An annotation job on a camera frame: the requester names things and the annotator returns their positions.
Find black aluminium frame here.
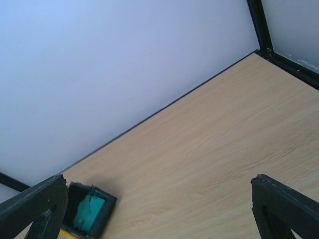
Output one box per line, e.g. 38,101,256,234
0,0,319,192

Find black bin with teal cards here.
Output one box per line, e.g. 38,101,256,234
58,182,117,239

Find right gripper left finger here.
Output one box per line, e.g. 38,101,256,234
0,174,68,239

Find teal card stack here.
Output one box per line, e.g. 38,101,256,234
73,188,105,233

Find yellow card bin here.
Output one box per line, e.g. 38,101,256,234
57,229,79,239

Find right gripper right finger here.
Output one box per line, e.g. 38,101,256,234
251,174,319,239

